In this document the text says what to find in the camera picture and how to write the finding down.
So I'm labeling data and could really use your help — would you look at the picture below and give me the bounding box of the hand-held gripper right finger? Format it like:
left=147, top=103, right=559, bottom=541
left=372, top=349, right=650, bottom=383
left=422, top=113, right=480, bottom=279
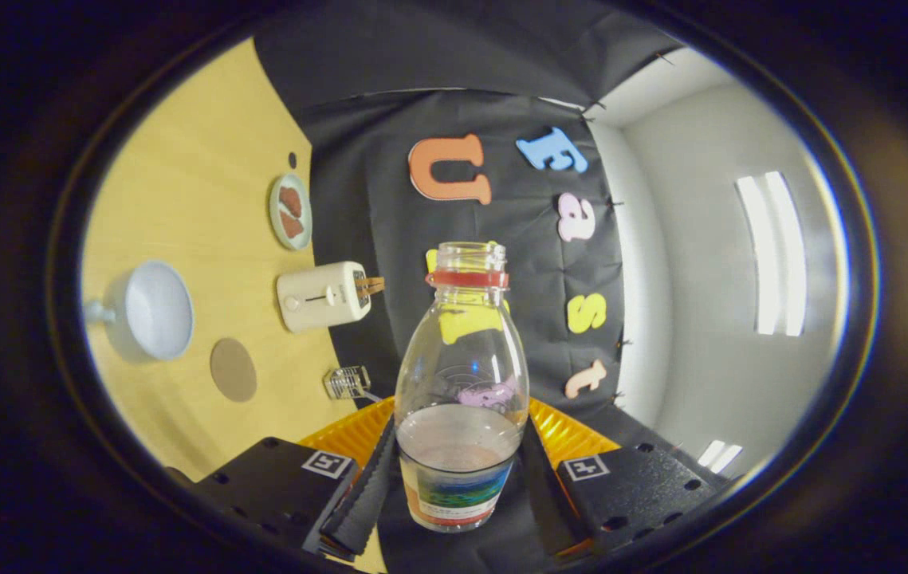
left=519, top=396, right=729, bottom=559

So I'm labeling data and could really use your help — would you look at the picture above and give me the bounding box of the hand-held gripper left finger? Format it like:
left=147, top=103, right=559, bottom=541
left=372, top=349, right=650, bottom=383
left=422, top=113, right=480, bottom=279
left=192, top=396, right=399, bottom=563

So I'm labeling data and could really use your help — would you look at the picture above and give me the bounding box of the round brown coaster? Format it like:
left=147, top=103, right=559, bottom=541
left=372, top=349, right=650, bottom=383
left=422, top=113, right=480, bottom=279
left=210, top=337, right=258, bottom=403

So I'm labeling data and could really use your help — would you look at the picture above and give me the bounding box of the clear juice bottle red ring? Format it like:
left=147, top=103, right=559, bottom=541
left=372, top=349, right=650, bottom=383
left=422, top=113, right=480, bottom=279
left=394, top=242, right=532, bottom=533

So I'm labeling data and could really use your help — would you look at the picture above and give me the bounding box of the white cup with handle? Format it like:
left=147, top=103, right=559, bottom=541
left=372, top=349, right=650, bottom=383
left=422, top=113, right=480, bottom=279
left=83, top=260, right=195, bottom=364

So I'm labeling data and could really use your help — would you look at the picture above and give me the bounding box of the small ceiling light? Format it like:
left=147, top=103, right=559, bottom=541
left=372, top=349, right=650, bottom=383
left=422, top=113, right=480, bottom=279
left=697, top=438, right=744, bottom=475

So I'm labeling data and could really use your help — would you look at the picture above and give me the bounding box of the white toaster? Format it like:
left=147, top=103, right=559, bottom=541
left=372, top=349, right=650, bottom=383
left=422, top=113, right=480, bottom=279
left=277, top=261, right=372, bottom=333

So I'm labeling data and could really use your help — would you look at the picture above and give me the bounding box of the long ceiling light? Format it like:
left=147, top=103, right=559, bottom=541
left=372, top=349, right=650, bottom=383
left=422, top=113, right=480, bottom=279
left=735, top=171, right=808, bottom=337

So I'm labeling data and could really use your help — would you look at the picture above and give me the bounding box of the pale green plate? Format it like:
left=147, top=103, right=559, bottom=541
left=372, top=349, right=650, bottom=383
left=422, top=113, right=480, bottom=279
left=269, top=172, right=313, bottom=252

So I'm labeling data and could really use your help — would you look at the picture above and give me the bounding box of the wooden table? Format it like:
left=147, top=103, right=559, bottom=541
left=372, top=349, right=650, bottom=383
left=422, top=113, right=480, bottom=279
left=81, top=36, right=391, bottom=574

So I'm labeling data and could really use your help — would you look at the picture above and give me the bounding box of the small metal wire basket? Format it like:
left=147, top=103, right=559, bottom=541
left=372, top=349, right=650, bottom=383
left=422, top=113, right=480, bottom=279
left=324, top=365, right=383, bottom=403

